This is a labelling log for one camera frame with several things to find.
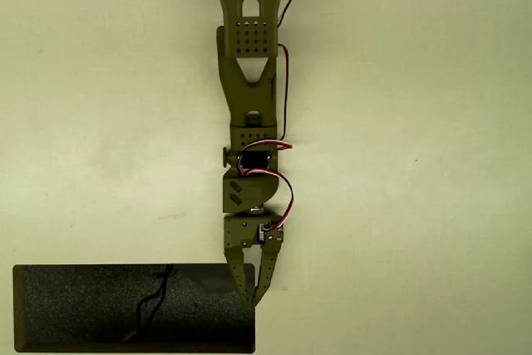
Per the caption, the black rectangular tray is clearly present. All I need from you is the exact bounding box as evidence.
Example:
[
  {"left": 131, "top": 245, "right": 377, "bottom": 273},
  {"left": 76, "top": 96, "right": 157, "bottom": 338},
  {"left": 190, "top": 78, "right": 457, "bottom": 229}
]
[{"left": 12, "top": 262, "right": 257, "bottom": 355}]

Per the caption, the long curved gripper servo wire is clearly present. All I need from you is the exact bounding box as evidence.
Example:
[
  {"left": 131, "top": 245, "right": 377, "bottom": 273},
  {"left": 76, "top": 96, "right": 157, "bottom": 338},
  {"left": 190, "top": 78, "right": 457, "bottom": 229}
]
[{"left": 243, "top": 168, "right": 295, "bottom": 234}]

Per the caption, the black cable under cutout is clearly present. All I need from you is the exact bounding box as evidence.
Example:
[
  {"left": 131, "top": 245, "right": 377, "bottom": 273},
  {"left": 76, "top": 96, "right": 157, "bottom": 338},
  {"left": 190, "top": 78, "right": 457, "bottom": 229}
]
[{"left": 123, "top": 264, "right": 174, "bottom": 343}]

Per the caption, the short looped servo wire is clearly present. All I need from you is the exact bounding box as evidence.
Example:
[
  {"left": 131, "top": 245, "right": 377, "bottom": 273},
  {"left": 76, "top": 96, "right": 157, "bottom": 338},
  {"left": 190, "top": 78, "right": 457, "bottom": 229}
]
[{"left": 236, "top": 140, "right": 294, "bottom": 175}]

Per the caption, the long red black arm cable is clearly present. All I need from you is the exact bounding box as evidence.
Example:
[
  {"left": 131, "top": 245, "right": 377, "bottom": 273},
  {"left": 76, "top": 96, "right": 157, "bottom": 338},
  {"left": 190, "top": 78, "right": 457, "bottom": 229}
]
[{"left": 273, "top": 0, "right": 309, "bottom": 142}]

